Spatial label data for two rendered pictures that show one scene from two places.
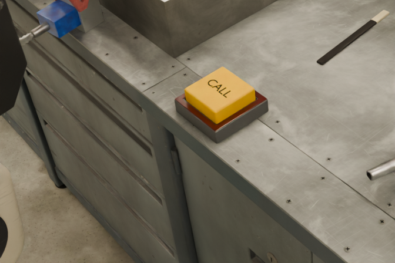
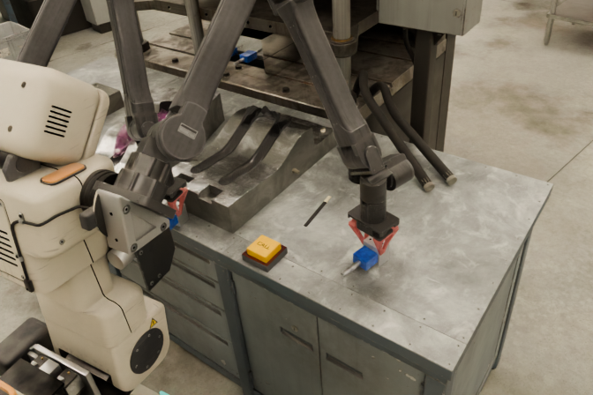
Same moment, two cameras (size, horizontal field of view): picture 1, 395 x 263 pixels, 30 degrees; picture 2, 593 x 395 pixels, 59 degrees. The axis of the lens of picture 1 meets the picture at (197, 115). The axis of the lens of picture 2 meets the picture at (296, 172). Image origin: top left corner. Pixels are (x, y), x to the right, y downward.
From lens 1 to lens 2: 0.44 m
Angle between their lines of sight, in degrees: 17
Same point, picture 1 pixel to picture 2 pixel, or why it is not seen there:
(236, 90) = (272, 245)
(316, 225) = (324, 301)
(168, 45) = (229, 227)
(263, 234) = (288, 316)
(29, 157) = not seen: hidden behind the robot
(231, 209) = (268, 307)
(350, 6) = (311, 195)
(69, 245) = not seen: hidden behind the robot
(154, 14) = (221, 212)
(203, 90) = (256, 248)
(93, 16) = (183, 218)
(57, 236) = not seen: hidden behind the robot
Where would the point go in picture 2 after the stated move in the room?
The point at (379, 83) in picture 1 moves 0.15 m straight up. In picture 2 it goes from (334, 231) to (333, 184)
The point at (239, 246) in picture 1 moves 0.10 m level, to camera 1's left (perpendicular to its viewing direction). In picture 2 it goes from (273, 327) to (239, 339)
